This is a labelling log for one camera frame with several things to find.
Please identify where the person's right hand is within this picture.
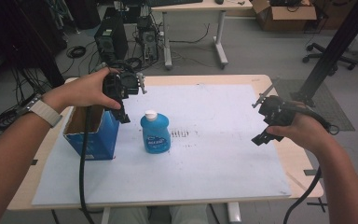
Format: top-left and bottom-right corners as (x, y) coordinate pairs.
(266, 112), (336, 156)

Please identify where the white-legged wooden desk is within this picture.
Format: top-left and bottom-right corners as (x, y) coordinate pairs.
(150, 0), (255, 70)

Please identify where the blue cardboard box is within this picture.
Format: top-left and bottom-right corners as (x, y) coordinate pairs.
(62, 105), (121, 161)

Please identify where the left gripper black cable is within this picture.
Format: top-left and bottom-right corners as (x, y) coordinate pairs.
(78, 105), (96, 224)

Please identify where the bundle of black cables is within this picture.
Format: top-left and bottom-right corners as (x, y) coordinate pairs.
(0, 104), (24, 136)

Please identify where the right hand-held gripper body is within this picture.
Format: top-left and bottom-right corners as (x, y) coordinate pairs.
(250, 94), (308, 147)

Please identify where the coiled black cable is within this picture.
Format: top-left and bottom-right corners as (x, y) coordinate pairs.
(65, 45), (88, 60)

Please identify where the dark floor mat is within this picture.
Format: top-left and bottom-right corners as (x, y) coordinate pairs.
(271, 78), (356, 133)

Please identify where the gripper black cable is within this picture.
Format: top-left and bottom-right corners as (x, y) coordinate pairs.
(282, 104), (340, 224)
(78, 105), (96, 224)

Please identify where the white wrist watch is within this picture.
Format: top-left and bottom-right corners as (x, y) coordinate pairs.
(15, 93), (63, 129)

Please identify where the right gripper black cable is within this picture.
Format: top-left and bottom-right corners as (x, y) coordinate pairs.
(282, 104), (340, 224)

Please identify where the dark curtain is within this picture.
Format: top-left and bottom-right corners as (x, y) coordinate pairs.
(0, 0), (68, 89)

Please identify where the black computer tower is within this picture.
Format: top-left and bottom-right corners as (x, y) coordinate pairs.
(93, 7), (129, 63)

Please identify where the blue bottle with white cap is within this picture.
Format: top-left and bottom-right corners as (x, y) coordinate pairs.
(140, 109), (172, 155)

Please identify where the black office chair base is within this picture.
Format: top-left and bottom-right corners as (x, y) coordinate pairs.
(302, 42), (358, 72)

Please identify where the light blue mat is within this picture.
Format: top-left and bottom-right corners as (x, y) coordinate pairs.
(32, 83), (293, 207)

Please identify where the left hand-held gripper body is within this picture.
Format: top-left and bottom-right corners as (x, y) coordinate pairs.
(102, 68), (140, 124)

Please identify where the grey computer tower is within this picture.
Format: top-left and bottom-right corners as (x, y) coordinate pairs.
(135, 16), (160, 63)

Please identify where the brown cardboard box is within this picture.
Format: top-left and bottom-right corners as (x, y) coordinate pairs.
(251, 0), (318, 33)

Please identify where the person's left hand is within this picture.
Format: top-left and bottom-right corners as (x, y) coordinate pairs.
(42, 66), (122, 114)

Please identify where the black metal stand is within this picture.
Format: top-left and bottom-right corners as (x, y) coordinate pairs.
(290, 0), (358, 107)

